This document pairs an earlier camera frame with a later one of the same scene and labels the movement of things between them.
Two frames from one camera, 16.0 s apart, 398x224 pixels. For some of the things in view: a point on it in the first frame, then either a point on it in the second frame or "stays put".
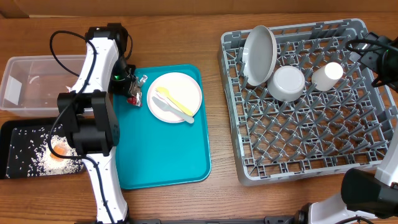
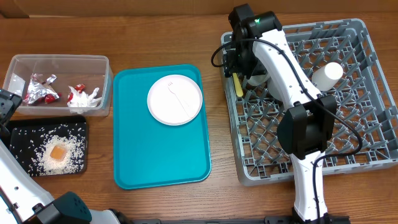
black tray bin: (37, 147) stays put
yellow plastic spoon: (165, 92) -> (238, 88)
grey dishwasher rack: (342, 119) stays put
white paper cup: (326, 78) stays put
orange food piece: (60, 150) stays put
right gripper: (370, 58) -> (232, 66)
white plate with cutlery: (174, 98) stays put
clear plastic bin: (30, 84) stays put
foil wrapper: (135, 93) -> (38, 88)
